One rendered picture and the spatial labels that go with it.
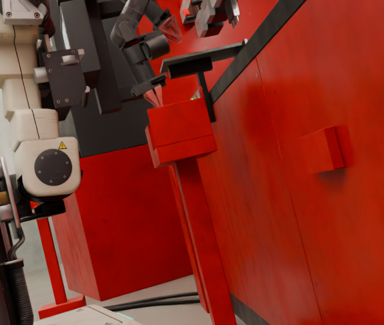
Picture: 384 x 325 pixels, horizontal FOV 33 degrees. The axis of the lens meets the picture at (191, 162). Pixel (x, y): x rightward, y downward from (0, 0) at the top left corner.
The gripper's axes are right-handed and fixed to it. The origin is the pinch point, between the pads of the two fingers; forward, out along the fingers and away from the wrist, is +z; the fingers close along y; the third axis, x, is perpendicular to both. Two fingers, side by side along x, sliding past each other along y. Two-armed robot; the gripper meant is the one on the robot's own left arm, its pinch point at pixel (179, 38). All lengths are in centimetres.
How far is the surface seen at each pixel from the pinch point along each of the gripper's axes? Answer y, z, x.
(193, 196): -31, 39, 37
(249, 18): 86, 4, -55
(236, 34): 86, 5, -44
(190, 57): -6.4, 7.7, 3.4
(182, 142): -38, 26, 29
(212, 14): 17.8, -0.6, -20.1
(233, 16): -2.1, 7.3, -18.1
